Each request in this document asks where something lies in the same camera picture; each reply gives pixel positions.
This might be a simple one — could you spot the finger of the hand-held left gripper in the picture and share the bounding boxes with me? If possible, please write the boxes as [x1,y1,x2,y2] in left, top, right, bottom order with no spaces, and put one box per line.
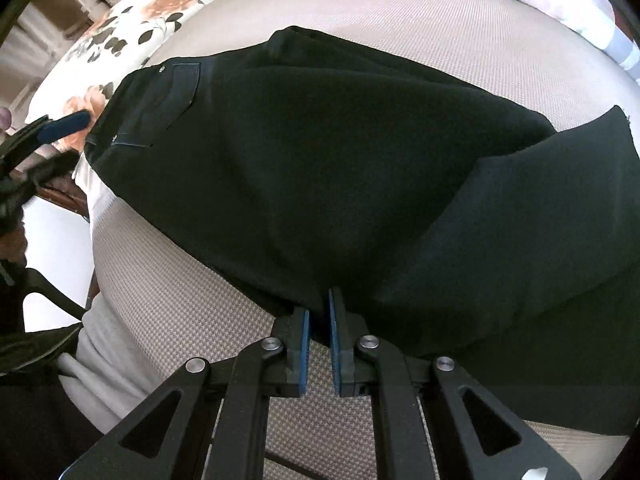
[20,152,82,196]
[5,111,92,161]

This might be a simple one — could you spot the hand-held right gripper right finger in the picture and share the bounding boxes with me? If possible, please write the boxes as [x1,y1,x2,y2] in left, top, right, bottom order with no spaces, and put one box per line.
[327,287,581,480]

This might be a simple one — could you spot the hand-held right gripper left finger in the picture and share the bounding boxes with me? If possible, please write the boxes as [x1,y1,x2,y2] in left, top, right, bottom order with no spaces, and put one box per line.
[59,307,312,480]

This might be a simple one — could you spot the black pants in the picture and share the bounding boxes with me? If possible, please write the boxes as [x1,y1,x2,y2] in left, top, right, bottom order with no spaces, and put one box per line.
[82,26,640,436]

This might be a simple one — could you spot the floral pillow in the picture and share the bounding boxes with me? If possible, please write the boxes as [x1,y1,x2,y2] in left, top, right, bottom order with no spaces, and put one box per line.
[25,0,221,161]

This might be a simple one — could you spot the beige curtain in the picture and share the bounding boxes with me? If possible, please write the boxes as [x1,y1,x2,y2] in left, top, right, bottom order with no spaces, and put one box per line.
[17,0,146,63]

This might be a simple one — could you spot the grey cloth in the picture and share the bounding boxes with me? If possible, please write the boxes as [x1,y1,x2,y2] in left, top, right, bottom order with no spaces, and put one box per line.
[59,290,168,436]

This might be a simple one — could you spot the dark cloth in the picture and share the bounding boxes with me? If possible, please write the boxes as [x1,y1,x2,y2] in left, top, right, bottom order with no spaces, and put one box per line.
[0,322,103,480]

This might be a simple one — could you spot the beige bed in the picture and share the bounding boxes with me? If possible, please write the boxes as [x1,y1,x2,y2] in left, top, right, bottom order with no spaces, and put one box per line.
[87,0,640,480]

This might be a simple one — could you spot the patchwork checkered blanket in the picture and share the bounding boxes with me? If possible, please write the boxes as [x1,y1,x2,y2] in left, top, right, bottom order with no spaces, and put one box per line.
[450,0,640,81]

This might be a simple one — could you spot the wooden bed frame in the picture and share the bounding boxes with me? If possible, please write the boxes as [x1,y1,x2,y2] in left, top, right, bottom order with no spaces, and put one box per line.
[42,180,91,223]

